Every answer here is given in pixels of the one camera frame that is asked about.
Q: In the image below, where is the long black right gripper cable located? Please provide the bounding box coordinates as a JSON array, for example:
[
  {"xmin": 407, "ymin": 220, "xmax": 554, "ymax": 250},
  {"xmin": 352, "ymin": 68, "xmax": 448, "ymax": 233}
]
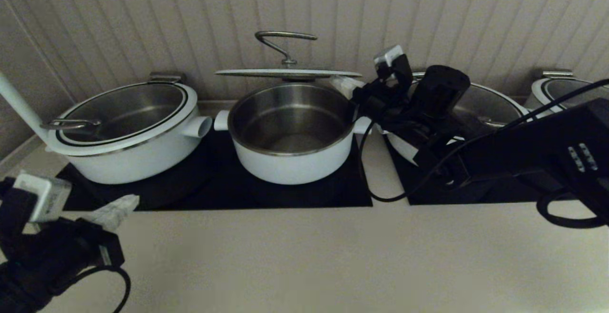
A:
[{"xmin": 359, "ymin": 79, "xmax": 609, "ymax": 203}]

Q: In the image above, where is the white round pole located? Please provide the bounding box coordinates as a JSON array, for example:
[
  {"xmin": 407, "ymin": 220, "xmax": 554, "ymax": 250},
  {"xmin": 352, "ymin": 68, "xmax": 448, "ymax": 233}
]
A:
[{"xmin": 0, "ymin": 68, "xmax": 53, "ymax": 145}]

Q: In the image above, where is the black glass induction cooktop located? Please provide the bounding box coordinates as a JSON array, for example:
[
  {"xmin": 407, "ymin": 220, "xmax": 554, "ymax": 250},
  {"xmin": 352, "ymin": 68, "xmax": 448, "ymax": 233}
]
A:
[
  {"xmin": 383, "ymin": 137, "xmax": 571, "ymax": 205},
  {"xmin": 59, "ymin": 130, "xmax": 373, "ymax": 210}
]

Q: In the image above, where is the short black arm cable loop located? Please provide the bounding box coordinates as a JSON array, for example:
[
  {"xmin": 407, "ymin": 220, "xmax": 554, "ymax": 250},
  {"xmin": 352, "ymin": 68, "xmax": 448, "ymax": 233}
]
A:
[{"xmin": 537, "ymin": 187, "xmax": 609, "ymax": 229}]

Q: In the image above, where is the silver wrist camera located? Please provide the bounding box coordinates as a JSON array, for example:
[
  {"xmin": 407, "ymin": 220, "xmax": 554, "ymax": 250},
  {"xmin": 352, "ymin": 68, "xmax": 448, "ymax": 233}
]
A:
[
  {"xmin": 373, "ymin": 45, "xmax": 405, "ymax": 68},
  {"xmin": 13, "ymin": 173, "xmax": 72, "ymax": 223}
]

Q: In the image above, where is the white steel-lined pot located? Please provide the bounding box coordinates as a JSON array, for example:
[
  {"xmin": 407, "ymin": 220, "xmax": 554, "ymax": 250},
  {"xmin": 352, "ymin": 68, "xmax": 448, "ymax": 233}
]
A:
[
  {"xmin": 381, "ymin": 70, "xmax": 531, "ymax": 166},
  {"xmin": 523, "ymin": 69, "xmax": 609, "ymax": 114},
  {"xmin": 47, "ymin": 73, "xmax": 214, "ymax": 185},
  {"xmin": 214, "ymin": 82, "xmax": 372, "ymax": 185}
]

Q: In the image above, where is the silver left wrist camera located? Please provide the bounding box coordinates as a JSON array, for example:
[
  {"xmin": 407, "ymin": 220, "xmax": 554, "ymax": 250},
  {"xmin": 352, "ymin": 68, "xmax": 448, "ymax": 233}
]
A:
[{"xmin": 13, "ymin": 173, "xmax": 72, "ymax": 223}]

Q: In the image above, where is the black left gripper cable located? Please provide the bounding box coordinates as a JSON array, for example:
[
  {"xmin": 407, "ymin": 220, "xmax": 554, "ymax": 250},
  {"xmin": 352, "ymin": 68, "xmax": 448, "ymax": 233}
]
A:
[{"xmin": 62, "ymin": 265, "xmax": 131, "ymax": 313}]

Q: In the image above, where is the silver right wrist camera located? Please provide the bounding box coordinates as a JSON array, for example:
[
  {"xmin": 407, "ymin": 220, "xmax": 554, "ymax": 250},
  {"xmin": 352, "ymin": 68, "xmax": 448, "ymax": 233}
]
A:
[{"xmin": 373, "ymin": 45, "xmax": 405, "ymax": 68}]

